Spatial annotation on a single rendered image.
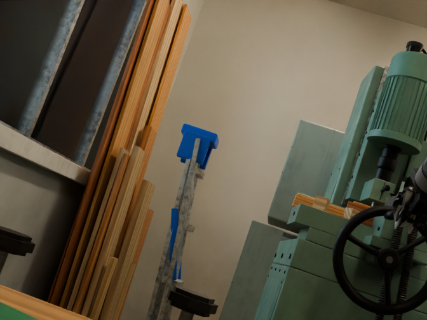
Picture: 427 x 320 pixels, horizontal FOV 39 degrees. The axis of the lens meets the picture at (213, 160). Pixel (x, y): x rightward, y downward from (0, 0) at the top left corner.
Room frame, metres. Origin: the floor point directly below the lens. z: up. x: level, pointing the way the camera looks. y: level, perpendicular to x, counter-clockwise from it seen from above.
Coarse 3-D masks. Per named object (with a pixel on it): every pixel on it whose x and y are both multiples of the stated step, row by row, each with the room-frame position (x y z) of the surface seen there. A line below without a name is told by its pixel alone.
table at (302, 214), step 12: (300, 204) 1.82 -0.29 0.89; (300, 216) 1.82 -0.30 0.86; (312, 216) 1.82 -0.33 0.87; (324, 216) 1.81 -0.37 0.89; (336, 216) 1.81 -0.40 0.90; (300, 228) 1.98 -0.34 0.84; (324, 228) 1.81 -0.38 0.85; (336, 228) 1.81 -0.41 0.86; (360, 228) 1.81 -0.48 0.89; (372, 228) 1.81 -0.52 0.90; (360, 240) 1.81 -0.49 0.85; (372, 240) 1.71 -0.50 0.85; (384, 240) 1.71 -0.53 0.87; (420, 252) 1.70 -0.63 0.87; (420, 264) 1.77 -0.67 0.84
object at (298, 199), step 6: (294, 198) 1.99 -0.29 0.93; (300, 198) 1.97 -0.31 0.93; (306, 198) 1.97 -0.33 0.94; (294, 204) 1.97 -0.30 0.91; (306, 204) 1.97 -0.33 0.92; (312, 204) 1.97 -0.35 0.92; (330, 210) 1.97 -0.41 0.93; (336, 210) 1.96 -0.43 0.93; (342, 210) 1.96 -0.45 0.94; (342, 216) 1.96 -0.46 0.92
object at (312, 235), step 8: (304, 232) 1.88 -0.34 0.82; (312, 232) 1.81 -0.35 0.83; (320, 232) 1.81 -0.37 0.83; (312, 240) 1.81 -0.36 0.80; (320, 240) 1.81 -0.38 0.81; (328, 240) 1.81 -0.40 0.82; (344, 248) 1.81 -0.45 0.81; (352, 248) 1.81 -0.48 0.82; (360, 248) 1.81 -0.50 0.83; (360, 256) 1.81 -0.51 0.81; (400, 264) 1.80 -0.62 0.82; (416, 264) 1.80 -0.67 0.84; (400, 272) 1.80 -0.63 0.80; (416, 272) 1.80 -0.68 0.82; (424, 272) 1.79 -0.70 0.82; (424, 280) 1.79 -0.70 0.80
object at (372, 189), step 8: (368, 184) 1.99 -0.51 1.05; (376, 184) 1.92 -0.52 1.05; (384, 184) 1.92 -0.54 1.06; (392, 184) 1.92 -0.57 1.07; (368, 192) 1.95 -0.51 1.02; (376, 192) 1.92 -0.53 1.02; (384, 192) 1.92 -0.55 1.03; (392, 192) 1.92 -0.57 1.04; (360, 200) 2.04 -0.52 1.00; (368, 200) 1.97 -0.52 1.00; (376, 200) 1.92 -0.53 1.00; (384, 200) 1.92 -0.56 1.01
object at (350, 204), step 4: (348, 204) 1.88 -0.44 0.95; (352, 204) 1.88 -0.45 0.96; (356, 204) 1.88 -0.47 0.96; (356, 208) 1.88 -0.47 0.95; (360, 208) 1.88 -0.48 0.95; (364, 208) 1.88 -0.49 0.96; (368, 220) 1.88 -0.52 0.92; (372, 220) 1.87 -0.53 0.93; (364, 224) 1.88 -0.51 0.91; (368, 224) 1.88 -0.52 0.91
